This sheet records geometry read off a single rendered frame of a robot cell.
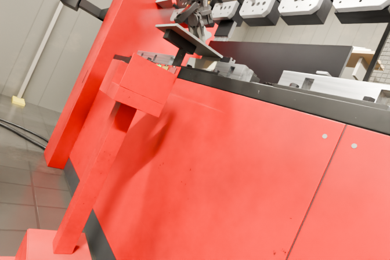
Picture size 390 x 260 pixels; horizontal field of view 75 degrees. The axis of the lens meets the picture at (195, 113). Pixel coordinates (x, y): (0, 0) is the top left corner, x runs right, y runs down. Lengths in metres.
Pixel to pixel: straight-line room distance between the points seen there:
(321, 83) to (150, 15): 1.44
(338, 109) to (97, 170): 0.72
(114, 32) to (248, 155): 1.42
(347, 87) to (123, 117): 0.66
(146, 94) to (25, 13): 3.05
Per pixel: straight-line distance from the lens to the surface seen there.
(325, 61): 1.50
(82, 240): 1.14
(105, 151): 0.89
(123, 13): 1.92
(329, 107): 0.64
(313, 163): 0.61
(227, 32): 1.22
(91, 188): 0.94
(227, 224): 0.72
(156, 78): 0.81
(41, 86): 3.81
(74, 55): 3.81
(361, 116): 0.61
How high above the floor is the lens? 0.72
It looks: level
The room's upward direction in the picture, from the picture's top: 24 degrees clockwise
